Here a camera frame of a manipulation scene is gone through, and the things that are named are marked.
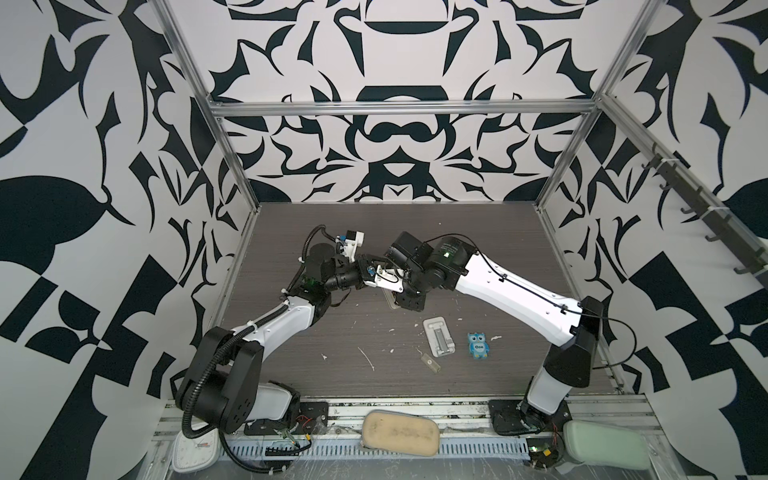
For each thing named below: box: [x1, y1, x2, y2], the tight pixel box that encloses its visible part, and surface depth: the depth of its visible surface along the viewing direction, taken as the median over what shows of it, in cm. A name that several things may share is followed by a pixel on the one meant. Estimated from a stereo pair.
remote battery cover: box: [420, 353, 441, 373], surface depth 85 cm
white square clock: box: [172, 428, 221, 473], surface depth 69 cm
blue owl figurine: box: [467, 332, 490, 360], surface depth 86 cm
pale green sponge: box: [563, 420, 651, 470], surface depth 70 cm
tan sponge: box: [361, 409, 440, 457], surface depth 70 cm
